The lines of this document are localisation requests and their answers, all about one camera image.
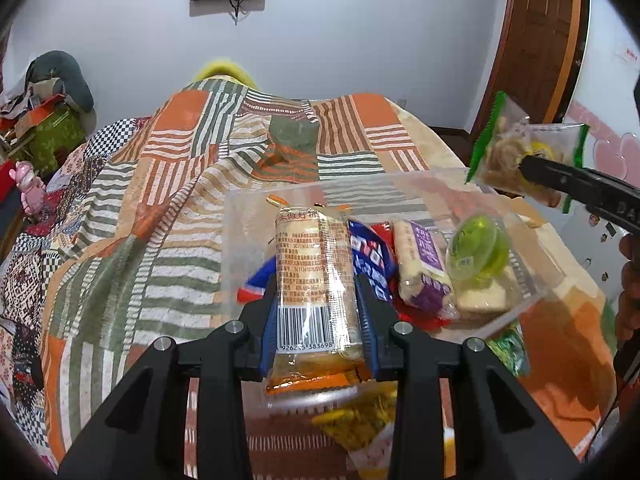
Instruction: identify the purple coconut roll snack pack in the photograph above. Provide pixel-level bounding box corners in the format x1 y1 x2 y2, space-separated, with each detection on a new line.
393 220 458 320

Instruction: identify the orange cracker pack with barcode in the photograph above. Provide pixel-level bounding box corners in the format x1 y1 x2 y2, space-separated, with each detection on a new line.
266 196 369 394

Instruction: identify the green jelly cup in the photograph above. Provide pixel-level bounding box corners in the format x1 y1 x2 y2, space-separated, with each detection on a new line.
446 214 510 282

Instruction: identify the green gift box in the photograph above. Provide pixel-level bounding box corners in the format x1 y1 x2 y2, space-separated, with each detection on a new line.
23 106 86 177

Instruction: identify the green edged clear snack bag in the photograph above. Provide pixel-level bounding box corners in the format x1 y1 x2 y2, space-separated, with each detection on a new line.
466 91 589 214

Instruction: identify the blue red snack packet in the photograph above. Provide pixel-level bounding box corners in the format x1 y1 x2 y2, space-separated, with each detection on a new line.
235 219 397 304

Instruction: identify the patchwork striped quilt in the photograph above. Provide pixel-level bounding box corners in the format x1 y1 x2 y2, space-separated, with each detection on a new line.
1 76 431 469

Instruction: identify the dark green cushion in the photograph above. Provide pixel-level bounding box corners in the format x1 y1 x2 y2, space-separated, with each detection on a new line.
26 50 94 113

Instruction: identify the clear plastic storage bin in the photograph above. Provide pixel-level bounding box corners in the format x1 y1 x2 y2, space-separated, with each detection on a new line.
219 167 566 411

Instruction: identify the pink plush toy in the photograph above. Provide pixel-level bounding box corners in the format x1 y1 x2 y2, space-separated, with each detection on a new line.
9 160 46 220

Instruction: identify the beige square cake block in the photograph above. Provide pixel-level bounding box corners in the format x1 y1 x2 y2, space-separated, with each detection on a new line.
452 273 522 315

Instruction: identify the yellow white snack packet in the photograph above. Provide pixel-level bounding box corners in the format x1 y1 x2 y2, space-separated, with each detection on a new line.
311 390 397 452

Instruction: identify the yellow pillow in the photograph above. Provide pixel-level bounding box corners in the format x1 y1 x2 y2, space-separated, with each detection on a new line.
194 58 258 90

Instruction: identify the brown wooden door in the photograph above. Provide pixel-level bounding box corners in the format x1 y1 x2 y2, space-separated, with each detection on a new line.
471 0 589 139

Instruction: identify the green peas snack bag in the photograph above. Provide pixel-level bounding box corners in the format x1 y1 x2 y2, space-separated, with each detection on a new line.
487 321 530 377

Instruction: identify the person right hand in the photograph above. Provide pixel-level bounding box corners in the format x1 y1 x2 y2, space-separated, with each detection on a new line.
615 234 640 348

